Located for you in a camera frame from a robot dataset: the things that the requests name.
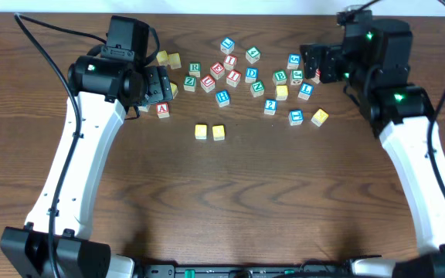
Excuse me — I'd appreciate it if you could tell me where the blue l block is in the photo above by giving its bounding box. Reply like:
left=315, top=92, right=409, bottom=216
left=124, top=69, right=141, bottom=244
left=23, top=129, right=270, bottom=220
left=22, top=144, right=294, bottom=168
left=220, top=37, right=235, bottom=55
left=297, top=83, right=314, bottom=100

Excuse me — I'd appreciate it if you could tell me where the green R block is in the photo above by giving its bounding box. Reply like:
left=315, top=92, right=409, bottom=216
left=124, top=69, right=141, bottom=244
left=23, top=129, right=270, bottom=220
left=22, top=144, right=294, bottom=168
left=189, top=63, right=202, bottom=78

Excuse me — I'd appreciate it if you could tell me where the yellow C block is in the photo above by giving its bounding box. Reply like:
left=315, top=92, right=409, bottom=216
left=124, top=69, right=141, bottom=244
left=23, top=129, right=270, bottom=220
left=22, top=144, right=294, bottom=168
left=195, top=124, right=208, bottom=140

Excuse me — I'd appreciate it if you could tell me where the yellow O block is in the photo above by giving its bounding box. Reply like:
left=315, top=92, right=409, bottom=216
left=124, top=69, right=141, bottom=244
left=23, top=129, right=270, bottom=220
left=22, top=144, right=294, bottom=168
left=212, top=125, right=226, bottom=141

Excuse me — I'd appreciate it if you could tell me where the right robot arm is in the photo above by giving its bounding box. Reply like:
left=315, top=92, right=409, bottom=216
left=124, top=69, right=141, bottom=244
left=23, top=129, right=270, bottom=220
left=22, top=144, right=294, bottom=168
left=300, top=8, right=445, bottom=277

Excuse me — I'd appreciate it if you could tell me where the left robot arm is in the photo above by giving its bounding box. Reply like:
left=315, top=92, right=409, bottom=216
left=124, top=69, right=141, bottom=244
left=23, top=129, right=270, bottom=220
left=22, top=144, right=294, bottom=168
left=0, top=56, right=172, bottom=277

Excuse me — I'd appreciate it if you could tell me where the yellow S block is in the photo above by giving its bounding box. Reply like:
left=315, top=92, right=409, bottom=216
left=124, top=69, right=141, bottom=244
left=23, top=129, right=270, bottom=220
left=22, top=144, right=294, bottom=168
left=170, top=83, right=178, bottom=99

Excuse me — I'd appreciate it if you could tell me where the red A block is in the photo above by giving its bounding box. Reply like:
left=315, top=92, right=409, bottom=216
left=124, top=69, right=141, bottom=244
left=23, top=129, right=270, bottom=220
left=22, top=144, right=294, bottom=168
left=156, top=102, right=170, bottom=118

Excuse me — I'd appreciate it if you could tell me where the red M block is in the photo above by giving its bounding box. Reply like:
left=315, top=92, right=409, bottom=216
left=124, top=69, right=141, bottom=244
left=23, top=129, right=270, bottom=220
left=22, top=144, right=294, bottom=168
left=312, top=69, right=321, bottom=84

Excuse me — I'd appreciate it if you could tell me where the blue P block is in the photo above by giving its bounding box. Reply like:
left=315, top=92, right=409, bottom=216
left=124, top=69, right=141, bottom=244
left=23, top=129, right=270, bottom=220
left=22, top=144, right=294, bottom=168
left=138, top=104, right=151, bottom=113

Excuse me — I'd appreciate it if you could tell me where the green Z block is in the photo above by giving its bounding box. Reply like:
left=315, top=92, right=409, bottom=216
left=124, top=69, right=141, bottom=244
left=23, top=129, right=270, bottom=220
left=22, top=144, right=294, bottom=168
left=183, top=76, right=197, bottom=92

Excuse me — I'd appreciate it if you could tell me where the yellow block back left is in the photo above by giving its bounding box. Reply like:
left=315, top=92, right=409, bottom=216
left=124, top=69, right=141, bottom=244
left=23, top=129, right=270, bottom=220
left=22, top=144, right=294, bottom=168
left=156, top=50, right=169, bottom=66

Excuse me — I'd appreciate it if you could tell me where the blue 5 block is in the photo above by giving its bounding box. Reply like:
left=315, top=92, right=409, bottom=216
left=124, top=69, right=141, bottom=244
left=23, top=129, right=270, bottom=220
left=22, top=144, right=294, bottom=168
left=287, top=53, right=301, bottom=70

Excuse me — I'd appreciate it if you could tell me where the yellow block back right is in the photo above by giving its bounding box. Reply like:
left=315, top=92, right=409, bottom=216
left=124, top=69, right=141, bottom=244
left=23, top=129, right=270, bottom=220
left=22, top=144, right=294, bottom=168
left=168, top=53, right=182, bottom=70

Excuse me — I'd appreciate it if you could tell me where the green J block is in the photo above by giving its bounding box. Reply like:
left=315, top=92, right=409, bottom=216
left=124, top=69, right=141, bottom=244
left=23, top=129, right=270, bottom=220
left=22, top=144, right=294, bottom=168
left=290, top=69, right=304, bottom=86

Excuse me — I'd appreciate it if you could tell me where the red U block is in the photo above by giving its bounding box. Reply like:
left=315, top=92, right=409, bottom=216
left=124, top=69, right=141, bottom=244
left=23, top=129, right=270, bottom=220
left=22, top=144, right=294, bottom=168
left=200, top=74, right=216, bottom=93

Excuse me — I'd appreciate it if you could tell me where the green B block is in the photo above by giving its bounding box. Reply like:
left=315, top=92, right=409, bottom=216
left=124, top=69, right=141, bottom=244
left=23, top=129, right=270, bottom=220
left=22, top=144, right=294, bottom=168
left=273, top=69, right=287, bottom=86

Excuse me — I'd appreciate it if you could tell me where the yellow G block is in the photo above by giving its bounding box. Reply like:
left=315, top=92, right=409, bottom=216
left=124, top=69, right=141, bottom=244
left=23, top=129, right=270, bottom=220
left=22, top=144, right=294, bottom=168
left=275, top=85, right=289, bottom=101

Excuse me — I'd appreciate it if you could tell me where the yellow K block right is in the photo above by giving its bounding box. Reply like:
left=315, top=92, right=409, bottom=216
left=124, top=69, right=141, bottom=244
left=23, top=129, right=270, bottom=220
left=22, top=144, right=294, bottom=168
left=311, top=108, right=329, bottom=127

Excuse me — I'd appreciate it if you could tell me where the red E block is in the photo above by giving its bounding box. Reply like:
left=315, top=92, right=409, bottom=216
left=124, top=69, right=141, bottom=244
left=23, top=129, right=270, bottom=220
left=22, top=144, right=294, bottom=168
left=210, top=62, right=226, bottom=80

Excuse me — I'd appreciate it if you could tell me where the blue H block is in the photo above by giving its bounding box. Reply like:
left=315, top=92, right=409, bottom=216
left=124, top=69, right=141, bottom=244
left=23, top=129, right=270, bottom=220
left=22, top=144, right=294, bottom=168
left=216, top=90, right=230, bottom=107

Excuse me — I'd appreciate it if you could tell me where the blue T block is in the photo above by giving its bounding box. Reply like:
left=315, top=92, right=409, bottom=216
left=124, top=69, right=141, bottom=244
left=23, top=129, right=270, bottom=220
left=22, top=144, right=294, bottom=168
left=288, top=110, right=304, bottom=126

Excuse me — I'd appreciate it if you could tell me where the blue 2 block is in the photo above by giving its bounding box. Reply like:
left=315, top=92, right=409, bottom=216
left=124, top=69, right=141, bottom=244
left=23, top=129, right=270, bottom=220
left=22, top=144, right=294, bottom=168
left=264, top=99, right=277, bottom=115

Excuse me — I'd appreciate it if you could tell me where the red I block front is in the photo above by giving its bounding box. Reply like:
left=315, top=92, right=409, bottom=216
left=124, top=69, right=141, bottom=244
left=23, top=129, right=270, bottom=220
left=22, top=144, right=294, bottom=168
left=226, top=69, right=241, bottom=87

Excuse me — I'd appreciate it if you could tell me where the red i block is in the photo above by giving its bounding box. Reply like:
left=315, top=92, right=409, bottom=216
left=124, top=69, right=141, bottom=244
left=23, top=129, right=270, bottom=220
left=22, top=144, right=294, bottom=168
left=226, top=69, right=241, bottom=87
left=223, top=55, right=237, bottom=70

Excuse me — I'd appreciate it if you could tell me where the green 4 block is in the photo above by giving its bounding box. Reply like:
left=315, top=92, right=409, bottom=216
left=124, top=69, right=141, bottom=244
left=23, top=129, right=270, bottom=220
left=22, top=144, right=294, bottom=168
left=246, top=46, right=261, bottom=64

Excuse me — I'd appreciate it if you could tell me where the red I block back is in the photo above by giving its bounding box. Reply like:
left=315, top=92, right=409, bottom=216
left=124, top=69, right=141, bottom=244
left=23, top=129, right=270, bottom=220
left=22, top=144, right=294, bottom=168
left=223, top=55, right=237, bottom=70

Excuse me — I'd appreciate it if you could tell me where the green N block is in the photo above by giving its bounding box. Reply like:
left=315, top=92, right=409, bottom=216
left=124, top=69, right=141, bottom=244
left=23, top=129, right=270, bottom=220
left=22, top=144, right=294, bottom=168
left=250, top=80, right=265, bottom=97

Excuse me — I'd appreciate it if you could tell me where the blue D block centre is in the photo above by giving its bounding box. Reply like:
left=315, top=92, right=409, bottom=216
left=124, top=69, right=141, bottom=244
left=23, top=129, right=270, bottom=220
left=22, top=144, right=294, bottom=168
left=245, top=67, right=258, bottom=83

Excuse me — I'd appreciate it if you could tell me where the blue L block back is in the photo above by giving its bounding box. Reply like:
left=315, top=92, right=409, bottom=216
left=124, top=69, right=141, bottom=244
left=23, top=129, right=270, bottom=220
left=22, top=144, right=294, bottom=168
left=220, top=37, right=235, bottom=55

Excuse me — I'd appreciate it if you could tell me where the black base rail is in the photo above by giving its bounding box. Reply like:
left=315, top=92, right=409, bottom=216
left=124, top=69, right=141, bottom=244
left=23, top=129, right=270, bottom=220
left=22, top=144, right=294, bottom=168
left=133, top=263, right=352, bottom=278

